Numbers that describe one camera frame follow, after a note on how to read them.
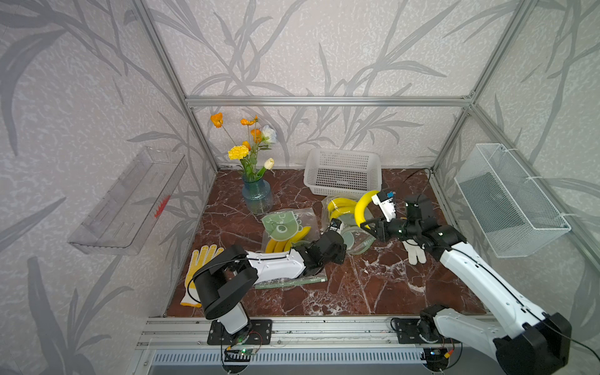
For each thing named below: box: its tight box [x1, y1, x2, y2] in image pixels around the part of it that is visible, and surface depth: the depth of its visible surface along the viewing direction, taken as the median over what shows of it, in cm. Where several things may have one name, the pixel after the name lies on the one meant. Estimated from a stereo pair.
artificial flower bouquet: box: [210, 112, 278, 183], surface depth 93 cm
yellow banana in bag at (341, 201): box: [328, 197, 358, 213], surface depth 101 cm
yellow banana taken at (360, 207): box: [354, 189, 380, 230], surface depth 77 cm
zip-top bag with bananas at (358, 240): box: [321, 195, 376, 255], surface depth 101 cm
